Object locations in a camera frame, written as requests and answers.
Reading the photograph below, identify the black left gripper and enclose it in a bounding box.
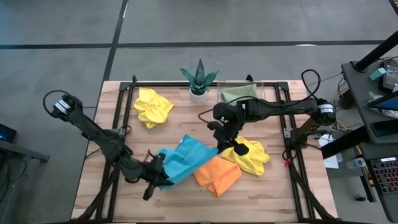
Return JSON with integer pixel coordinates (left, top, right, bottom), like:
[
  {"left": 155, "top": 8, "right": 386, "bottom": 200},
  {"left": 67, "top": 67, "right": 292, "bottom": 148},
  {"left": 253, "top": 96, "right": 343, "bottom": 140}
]
[{"left": 138, "top": 154, "right": 175, "bottom": 200}]

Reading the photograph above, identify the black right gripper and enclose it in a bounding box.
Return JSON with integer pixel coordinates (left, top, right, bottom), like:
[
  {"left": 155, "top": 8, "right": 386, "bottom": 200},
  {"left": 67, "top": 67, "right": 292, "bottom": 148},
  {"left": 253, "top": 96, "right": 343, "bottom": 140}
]
[{"left": 207, "top": 120, "right": 249, "bottom": 156}]

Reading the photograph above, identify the blue microfiber towel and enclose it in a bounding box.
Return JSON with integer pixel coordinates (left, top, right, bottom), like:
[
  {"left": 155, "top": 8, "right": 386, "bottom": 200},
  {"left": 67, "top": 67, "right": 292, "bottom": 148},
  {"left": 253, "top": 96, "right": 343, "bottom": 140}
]
[{"left": 157, "top": 134, "right": 219, "bottom": 191}]

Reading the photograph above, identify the green microfiber towel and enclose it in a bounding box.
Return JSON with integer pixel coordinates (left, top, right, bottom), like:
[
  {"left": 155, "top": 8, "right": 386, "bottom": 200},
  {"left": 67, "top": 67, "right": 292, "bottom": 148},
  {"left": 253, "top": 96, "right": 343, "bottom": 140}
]
[{"left": 220, "top": 83, "right": 259, "bottom": 106}]

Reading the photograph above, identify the yellow microfiber towel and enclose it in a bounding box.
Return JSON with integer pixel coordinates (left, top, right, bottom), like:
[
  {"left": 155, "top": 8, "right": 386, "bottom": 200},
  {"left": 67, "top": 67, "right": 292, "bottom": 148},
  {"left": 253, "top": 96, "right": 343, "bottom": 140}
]
[
  {"left": 134, "top": 87, "right": 174, "bottom": 129},
  {"left": 221, "top": 136, "right": 271, "bottom": 177}
]

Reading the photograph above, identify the orange microfiber towel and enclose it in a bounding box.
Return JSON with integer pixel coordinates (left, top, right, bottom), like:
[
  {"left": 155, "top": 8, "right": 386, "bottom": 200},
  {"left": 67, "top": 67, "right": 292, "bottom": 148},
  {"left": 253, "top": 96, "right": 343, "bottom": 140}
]
[{"left": 193, "top": 155, "right": 243, "bottom": 198}]

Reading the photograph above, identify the clear plastic bin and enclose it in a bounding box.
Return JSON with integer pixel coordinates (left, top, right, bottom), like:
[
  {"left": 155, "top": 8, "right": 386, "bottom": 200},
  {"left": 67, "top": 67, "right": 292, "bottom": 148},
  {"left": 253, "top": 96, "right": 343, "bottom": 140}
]
[{"left": 216, "top": 80, "right": 265, "bottom": 108}]

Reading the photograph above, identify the snake plant in white pot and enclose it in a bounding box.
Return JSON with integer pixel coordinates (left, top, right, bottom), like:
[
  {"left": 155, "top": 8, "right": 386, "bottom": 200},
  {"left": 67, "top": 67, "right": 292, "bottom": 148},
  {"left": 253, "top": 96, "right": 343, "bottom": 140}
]
[{"left": 180, "top": 58, "right": 219, "bottom": 104}]

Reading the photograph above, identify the white paper sheet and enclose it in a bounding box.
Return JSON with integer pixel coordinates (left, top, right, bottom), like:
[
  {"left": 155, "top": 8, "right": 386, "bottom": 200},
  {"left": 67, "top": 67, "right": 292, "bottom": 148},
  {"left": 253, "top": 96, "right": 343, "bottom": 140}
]
[{"left": 317, "top": 133, "right": 343, "bottom": 170}]

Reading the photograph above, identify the black slanted beam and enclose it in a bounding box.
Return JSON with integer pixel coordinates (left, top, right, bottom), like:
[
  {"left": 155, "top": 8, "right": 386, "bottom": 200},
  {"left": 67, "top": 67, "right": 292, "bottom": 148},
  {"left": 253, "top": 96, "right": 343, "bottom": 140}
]
[{"left": 320, "top": 125, "right": 373, "bottom": 160}]

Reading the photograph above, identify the clear plastic water bottle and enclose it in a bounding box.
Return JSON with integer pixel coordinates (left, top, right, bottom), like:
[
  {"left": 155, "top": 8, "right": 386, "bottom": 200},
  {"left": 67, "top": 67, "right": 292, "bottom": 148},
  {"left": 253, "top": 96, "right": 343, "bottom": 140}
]
[{"left": 345, "top": 157, "right": 368, "bottom": 170}]

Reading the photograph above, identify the dark grey floor stand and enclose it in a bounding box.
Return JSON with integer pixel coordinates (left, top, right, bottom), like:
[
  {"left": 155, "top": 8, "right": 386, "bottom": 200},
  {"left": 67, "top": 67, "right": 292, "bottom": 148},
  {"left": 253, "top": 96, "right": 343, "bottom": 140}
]
[{"left": 0, "top": 123, "right": 50, "bottom": 164}]

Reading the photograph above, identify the black tablet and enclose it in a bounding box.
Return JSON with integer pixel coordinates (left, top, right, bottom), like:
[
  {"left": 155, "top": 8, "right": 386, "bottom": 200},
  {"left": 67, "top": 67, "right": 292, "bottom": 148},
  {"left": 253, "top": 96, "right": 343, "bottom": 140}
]
[{"left": 371, "top": 119, "right": 398, "bottom": 138}]

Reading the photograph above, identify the small teal box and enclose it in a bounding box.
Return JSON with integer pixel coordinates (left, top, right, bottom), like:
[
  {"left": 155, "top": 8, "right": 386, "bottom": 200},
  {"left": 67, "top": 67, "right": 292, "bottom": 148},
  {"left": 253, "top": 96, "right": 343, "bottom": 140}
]
[{"left": 369, "top": 67, "right": 387, "bottom": 82}]

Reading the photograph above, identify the backlit black keyboard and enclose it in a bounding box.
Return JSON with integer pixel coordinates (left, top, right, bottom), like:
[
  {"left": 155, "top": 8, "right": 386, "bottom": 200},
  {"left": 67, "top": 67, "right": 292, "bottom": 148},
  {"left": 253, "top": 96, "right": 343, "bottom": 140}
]
[{"left": 369, "top": 156, "right": 398, "bottom": 196}]

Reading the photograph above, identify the laptop with blue screen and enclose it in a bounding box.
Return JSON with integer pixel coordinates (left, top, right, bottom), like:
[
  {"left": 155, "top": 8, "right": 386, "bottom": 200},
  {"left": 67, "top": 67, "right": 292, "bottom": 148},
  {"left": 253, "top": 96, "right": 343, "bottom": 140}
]
[{"left": 368, "top": 90, "right": 398, "bottom": 111}]

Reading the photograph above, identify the black device with blue light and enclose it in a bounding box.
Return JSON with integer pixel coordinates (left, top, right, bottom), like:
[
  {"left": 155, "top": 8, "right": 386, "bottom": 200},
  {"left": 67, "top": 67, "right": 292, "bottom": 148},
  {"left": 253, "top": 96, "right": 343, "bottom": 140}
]
[{"left": 0, "top": 123, "right": 17, "bottom": 143}]

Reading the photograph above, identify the black slanted pole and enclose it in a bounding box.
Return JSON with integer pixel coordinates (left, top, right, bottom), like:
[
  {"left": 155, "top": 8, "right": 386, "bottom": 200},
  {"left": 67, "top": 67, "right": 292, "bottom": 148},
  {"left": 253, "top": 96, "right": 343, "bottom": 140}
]
[{"left": 353, "top": 30, "right": 398, "bottom": 73}]

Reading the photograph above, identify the black screen device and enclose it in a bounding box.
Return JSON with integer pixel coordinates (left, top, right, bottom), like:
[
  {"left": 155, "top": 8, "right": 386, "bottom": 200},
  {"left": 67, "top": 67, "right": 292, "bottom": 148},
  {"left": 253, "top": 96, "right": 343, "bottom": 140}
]
[{"left": 382, "top": 59, "right": 398, "bottom": 91}]

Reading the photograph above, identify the black aluminium rig frame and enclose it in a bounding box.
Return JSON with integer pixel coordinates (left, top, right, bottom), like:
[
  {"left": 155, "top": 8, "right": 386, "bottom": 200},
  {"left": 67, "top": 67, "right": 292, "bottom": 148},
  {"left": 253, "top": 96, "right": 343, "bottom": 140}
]
[{"left": 70, "top": 74, "right": 340, "bottom": 224}]

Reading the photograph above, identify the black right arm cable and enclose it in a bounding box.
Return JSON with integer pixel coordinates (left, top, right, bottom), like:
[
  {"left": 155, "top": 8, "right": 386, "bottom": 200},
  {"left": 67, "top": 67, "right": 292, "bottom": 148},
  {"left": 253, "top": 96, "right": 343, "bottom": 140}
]
[{"left": 300, "top": 68, "right": 322, "bottom": 101}]

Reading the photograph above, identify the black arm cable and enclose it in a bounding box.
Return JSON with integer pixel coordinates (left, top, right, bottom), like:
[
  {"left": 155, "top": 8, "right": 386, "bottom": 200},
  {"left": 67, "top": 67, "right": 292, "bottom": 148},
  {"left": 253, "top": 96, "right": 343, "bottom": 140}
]
[
  {"left": 300, "top": 68, "right": 322, "bottom": 101},
  {"left": 42, "top": 90, "right": 73, "bottom": 118}
]

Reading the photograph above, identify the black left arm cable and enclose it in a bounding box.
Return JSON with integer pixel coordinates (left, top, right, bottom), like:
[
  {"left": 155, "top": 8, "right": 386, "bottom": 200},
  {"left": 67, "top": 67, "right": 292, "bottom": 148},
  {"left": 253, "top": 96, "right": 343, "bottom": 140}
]
[{"left": 42, "top": 90, "right": 73, "bottom": 118}]

